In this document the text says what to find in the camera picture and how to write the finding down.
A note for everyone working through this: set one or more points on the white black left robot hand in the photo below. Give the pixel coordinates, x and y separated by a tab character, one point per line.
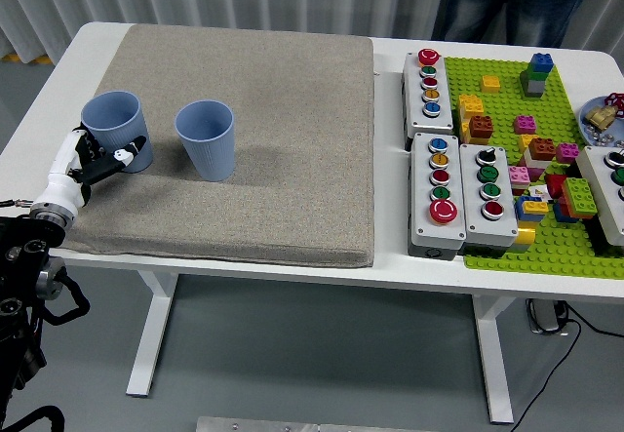
61	190

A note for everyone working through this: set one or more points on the blue ribbed plastic cup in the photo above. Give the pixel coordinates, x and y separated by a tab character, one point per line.
209	154
117	129

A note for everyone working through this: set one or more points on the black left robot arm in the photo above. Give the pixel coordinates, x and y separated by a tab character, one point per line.
24	247

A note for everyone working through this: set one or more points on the white table leg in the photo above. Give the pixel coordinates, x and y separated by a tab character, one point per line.
151	334
493	364

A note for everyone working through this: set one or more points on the grey-brown fabric mat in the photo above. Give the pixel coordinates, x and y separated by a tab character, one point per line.
292	159

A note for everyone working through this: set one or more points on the five-button box large red mushroom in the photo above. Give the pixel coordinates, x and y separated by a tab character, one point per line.
421	198

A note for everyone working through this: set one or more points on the five-button box small red mushroom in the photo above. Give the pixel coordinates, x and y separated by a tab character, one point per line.
441	110

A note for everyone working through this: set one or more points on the single orange-yellow brick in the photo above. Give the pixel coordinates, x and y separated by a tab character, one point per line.
491	84

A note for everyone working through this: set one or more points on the four-button box black selector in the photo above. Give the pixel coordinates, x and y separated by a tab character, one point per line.
504	217

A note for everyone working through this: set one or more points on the green studded baseplate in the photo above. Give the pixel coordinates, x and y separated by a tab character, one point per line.
507	105

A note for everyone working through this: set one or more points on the person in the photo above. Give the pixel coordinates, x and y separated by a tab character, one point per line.
478	3

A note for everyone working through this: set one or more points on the light pink brick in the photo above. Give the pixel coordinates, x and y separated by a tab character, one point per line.
518	177

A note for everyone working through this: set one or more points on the yellow grey brick stack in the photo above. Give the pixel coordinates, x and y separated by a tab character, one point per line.
524	237

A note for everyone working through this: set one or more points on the small yellow brick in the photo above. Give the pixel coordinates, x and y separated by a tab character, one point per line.
525	142

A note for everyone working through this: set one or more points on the magenta brick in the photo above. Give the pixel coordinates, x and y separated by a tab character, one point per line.
568	153
525	124

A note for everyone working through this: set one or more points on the blue yellow brick pair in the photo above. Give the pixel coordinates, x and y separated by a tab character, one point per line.
531	208

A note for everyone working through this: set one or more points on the small white warning card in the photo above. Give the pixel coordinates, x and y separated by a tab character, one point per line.
539	191

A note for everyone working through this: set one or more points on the brown white pink brick stack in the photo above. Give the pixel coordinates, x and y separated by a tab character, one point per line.
541	149

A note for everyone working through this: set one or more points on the blue green grey brick tower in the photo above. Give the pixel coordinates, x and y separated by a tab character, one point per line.
535	78

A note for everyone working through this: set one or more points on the red brick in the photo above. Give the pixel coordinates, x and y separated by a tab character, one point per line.
555	185

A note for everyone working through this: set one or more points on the green-topped multicolour brick stack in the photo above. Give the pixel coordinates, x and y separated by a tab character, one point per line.
579	195

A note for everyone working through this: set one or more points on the blue plate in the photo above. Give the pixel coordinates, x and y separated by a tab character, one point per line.
587	112

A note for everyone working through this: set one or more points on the white button box black stand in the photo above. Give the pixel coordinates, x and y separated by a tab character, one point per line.
597	178

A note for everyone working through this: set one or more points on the brass pipe fitting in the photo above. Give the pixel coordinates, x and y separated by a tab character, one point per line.
599	116

